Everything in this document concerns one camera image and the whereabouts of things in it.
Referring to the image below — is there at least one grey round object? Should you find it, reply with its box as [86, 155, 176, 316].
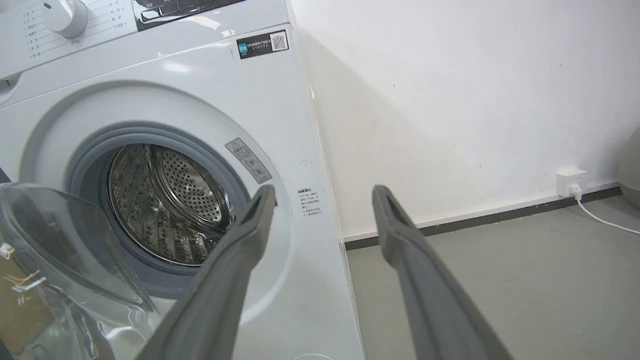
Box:
[618, 131, 640, 209]

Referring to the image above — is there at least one black QR code sticker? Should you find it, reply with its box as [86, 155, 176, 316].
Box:
[236, 30, 290, 60]

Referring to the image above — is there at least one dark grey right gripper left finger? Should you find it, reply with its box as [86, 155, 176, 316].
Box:
[136, 184, 277, 360]

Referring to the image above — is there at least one white front-load washing machine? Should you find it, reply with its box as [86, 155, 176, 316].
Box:
[0, 0, 366, 360]

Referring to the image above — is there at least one grey rubber door gasket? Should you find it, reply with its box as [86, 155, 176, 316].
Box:
[67, 123, 252, 299]

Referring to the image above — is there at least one black display control panel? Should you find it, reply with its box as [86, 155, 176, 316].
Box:
[132, 0, 246, 32]

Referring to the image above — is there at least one white wall power socket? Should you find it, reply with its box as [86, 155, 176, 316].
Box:
[556, 168, 588, 198]

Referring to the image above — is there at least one white power plug cable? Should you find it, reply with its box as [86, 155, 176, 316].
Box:
[569, 184, 640, 236]

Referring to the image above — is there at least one steel perforated drum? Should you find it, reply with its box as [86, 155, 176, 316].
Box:
[106, 144, 236, 267]

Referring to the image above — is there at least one glass washing machine door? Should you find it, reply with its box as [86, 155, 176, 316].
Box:
[0, 167, 166, 360]

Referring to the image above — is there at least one grey warning label sticker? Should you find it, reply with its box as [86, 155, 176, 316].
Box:
[224, 138, 273, 185]

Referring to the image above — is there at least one white program dial knob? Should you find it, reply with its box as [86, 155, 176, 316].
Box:
[42, 0, 89, 39]

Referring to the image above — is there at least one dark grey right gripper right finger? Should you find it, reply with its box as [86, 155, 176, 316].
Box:
[371, 185, 515, 360]

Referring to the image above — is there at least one black text instruction sticker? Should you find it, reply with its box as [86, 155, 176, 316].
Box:
[297, 187, 323, 217]

